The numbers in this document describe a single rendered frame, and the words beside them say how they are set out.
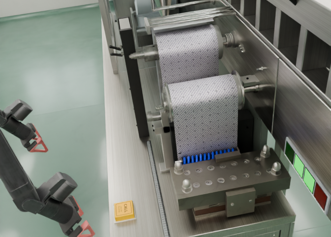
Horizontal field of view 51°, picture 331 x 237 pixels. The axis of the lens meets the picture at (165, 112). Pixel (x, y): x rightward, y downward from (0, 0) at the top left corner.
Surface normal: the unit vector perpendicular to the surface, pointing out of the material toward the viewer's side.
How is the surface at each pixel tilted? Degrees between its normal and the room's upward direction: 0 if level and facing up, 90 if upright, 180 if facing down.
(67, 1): 90
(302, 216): 0
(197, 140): 90
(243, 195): 90
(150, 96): 0
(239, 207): 90
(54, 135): 0
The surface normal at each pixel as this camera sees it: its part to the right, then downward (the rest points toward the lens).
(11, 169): 0.58, 0.42
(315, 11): -0.98, 0.18
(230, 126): 0.16, 0.55
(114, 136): -0.10, -0.82
